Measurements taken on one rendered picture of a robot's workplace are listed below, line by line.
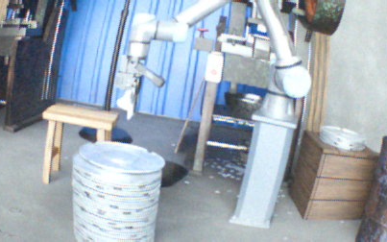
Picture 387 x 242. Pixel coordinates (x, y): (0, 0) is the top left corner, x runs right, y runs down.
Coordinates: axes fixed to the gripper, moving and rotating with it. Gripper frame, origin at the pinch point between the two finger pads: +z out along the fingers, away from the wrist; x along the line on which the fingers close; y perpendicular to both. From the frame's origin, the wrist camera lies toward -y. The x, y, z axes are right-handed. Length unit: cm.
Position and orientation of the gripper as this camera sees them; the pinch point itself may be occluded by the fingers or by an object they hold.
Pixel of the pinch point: (133, 114)
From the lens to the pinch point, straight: 145.3
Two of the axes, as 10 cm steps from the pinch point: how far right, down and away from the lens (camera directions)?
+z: -1.6, 9.7, 1.9
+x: -0.6, 1.8, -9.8
